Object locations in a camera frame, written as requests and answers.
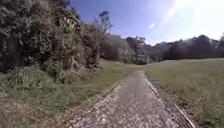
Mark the grey gravel path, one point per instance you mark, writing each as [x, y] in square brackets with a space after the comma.
[133, 103]

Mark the wooden path edging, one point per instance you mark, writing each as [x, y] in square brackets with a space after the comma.
[184, 115]

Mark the open grass field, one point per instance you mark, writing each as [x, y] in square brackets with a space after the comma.
[200, 80]

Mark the distant row of trees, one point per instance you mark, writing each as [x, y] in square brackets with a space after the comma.
[193, 50]

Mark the dense wood of trees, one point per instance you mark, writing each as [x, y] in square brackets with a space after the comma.
[40, 33]

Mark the overgrown grass verge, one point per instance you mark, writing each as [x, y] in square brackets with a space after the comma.
[50, 96]

